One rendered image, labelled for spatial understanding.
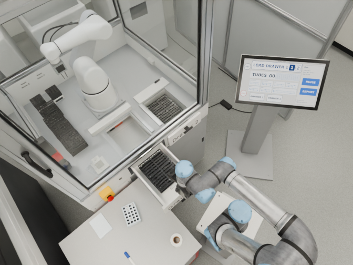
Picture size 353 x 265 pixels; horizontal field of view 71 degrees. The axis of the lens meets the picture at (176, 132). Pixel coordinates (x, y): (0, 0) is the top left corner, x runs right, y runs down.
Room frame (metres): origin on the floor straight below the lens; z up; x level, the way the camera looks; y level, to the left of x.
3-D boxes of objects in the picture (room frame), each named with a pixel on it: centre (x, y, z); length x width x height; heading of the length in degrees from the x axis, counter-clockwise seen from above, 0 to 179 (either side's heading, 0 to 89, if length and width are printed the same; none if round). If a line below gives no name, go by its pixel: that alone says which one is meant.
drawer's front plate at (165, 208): (0.44, 0.01, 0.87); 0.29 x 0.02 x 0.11; 125
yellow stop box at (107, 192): (0.49, 0.46, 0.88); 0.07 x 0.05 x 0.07; 125
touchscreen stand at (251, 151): (1.02, -0.69, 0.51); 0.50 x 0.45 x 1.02; 164
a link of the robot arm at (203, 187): (0.33, -0.08, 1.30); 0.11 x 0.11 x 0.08; 34
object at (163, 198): (0.61, 0.13, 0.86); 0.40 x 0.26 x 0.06; 35
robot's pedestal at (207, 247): (0.26, -0.26, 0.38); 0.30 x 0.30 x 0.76; 50
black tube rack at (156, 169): (0.60, 0.13, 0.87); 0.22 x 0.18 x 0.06; 35
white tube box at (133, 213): (0.38, 0.34, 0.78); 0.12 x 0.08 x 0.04; 18
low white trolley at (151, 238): (0.21, 0.36, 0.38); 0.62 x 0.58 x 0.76; 125
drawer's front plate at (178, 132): (0.88, -0.06, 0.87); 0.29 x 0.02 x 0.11; 125
